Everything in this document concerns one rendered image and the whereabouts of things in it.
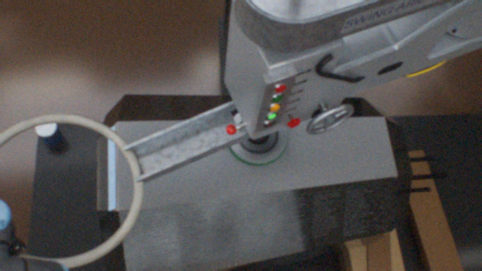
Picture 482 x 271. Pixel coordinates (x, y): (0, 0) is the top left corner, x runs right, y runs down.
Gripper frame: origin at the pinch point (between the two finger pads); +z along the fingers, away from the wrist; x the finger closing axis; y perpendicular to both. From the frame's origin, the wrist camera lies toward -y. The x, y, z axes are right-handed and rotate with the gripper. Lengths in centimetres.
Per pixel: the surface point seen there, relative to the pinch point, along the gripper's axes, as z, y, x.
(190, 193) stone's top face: 6, 29, 53
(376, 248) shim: 47, 106, 106
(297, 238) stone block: 14, 69, 69
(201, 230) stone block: 15, 40, 48
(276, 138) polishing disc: -4, 40, 85
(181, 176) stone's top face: 6, 23, 55
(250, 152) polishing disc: -2, 37, 75
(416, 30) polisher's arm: -68, 52, 96
